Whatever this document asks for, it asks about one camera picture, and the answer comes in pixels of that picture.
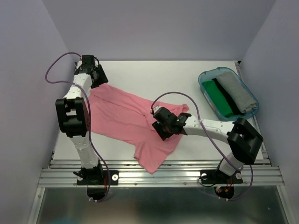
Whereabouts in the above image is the rolled green t-shirt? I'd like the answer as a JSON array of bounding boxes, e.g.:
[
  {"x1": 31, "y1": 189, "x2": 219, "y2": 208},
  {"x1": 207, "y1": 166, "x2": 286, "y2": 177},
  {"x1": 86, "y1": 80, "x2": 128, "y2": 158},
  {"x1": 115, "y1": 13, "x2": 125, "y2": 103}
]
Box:
[{"x1": 202, "y1": 80, "x2": 234, "y2": 117}]

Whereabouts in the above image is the pink t-shirt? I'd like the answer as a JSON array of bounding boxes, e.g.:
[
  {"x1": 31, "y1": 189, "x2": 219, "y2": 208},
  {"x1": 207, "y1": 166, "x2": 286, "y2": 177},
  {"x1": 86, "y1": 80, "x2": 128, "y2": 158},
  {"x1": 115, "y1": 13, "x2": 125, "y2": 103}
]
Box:
[{"x1": 88, "y1": 84, "x2": 182, "y2": 174}]

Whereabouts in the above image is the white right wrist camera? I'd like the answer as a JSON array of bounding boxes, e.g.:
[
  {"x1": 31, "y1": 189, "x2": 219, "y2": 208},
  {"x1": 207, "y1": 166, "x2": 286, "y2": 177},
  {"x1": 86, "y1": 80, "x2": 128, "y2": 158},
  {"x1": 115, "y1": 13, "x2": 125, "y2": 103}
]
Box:
[{"x1": 151, "y1": 105, "x2": 161, "y2": 113}]

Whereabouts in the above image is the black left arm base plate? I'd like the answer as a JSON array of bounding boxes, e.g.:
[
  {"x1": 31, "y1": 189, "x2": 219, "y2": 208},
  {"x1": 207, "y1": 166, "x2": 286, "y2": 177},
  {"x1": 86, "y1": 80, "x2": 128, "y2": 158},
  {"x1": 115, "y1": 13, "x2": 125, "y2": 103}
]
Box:
[{"x1": 76, "y1": 170, "x2": 119, "y2": 186}]

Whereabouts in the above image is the rolled black t-shirt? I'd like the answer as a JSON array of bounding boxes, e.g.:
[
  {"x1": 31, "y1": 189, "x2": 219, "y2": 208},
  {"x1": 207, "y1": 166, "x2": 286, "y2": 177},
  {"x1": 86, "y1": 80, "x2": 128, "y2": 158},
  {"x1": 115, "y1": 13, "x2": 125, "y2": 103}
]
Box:
[{"x1": 212, "y1": 78, "x2": 243, "y2": 115}]

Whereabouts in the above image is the blue translucent plastic bin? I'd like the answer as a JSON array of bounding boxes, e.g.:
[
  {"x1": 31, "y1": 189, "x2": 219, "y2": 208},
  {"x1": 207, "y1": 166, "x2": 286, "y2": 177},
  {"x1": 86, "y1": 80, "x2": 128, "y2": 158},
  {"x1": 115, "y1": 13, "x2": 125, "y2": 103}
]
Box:
[{"x1": 198, "y1": 67, "x2": 259, "y2": 121}]

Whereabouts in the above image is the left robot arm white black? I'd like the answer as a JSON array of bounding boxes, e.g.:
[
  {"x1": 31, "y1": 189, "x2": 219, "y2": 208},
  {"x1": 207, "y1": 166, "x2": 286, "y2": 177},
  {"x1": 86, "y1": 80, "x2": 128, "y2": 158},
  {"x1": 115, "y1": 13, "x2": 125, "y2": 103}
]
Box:
[{"x1": 55, "y1": 55, "x2": 108, "y2": 185}]

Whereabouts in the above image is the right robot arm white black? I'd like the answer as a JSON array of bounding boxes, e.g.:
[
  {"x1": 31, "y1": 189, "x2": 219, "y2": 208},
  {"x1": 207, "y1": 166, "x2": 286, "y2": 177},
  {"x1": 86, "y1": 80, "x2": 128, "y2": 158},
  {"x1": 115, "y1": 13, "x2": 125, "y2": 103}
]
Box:
[{"x1": 151, "y1": 106, "x2": 263, "y2": 185}]

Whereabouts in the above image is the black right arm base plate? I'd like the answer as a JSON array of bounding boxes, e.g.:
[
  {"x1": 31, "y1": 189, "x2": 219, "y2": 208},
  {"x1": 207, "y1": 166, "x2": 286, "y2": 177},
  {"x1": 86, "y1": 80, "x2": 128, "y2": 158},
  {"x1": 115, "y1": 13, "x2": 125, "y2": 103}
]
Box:
[{"x1": 200, "y1": 169, "x2": 243, "y2": 185}]

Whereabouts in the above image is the rolled grey t-shirt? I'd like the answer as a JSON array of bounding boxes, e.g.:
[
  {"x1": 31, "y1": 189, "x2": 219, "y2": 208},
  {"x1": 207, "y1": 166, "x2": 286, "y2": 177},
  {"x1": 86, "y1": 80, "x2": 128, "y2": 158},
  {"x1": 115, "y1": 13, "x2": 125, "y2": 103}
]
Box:
[{"x1": 216, "y1": 72, "x2": 257, "y2": 113}]

